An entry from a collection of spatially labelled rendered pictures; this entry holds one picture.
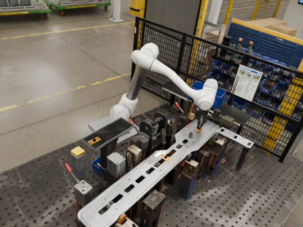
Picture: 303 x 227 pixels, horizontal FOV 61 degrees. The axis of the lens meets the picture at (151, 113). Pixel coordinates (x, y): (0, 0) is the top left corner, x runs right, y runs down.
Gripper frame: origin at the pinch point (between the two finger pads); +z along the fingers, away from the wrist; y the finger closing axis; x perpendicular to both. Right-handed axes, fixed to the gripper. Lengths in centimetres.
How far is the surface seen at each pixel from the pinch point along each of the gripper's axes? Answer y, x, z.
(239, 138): 30.1, 15.8, 5.4
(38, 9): -631, 234, 79
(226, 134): 19.6, 13.0, 5.4
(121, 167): -12, -80, -1
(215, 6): -183, 376, -15
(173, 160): 5.2, -44.3, 5.2
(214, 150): 20.7, -8.2, 9.2
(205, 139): 10.1, -6.3, 5.4
